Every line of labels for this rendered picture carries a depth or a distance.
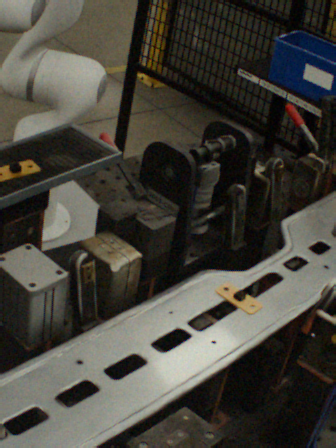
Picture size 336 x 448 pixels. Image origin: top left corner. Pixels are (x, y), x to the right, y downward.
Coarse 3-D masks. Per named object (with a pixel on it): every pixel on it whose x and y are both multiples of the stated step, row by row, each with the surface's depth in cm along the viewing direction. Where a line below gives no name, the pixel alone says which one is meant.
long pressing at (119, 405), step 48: (288, 240) 155; (192, 288) 138; (240, 288) 140; (288, 288) 143; (96, 336) 124; (144, 336) 126; (192, 336) 128; (240, 336) 130; (0, 384) 111; (48, 384) 113; (96, 384) 115; (144, 384) 117; (192, 384) 119; (48, 432) 105; (96, 432) 107
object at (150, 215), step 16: (144, 208) 143; (144, 224) 138; (160, 224) 139; (144, 240) 140; (160, 240) 140; (144, 256) 141; (160, 256) 143; (144, 272) 142; (160, 272) 146; (144, 288) 146
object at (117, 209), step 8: (104, 208) 136; (112, 208) 137; (120, 208) 137; (128, 208) 138; (104, 216) 136; (112, 216) 135; (120, 216) 135; (128, 216) 136; (96, 224) 138; (104, 224) 137; (112, 224) 135; (120, 224) 135; (128, 224) 137; (96, 232) 139; (112, 232) 136; (120, 232) 136; (128, 232) 138; (128, 240) 140
